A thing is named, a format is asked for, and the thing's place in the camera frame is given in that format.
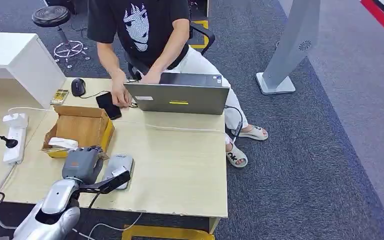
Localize small yellow card pack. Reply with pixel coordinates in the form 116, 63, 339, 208
50, 89, 70, 106

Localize long white desk cable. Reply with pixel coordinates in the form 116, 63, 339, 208
7, 106, 228, 133

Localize yellow floor frame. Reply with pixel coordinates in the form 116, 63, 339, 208
121, 225, 215, 240

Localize black mouse cable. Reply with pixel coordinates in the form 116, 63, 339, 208
79, 90, 111, 100

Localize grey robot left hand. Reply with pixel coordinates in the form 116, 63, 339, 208
61, 145, 110, 186

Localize white cabinet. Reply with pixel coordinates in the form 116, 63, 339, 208
0, 32, 67, 110

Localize grey laptop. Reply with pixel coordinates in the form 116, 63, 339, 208
123, 72, 231, 116

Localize white cards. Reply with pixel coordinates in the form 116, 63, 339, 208
47, 137, 79, 151

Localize yellow floor tape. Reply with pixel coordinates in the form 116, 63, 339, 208
189, 19, 210, 50

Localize black round stool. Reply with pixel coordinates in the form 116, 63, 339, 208
31, 5, 90, 69

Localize black smartphone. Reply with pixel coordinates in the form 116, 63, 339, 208
95, 92, 123, 121

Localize pale sandal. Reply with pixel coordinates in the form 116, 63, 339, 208
231, 125, 269, 141
225, 143, 249, 169

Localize white power strip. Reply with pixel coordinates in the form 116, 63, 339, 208
2, 112, 30, 166

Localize person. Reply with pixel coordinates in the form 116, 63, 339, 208
86, 0, 269, 169

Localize grey kiosk stand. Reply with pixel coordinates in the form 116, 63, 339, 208
255, 0, 322, 96

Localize grey card reader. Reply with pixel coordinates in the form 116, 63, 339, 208
103, 153, 135, 191

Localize black power plug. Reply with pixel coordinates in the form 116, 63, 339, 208
0, 135, 19, 149

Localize wooden card box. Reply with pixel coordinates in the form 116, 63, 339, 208
40, 105, 116, 160

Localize black laptop charger cable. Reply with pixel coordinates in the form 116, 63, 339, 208
224, 105, 244, 142

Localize black computer mouse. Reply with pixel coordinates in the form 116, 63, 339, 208
70, 78, 87, 98

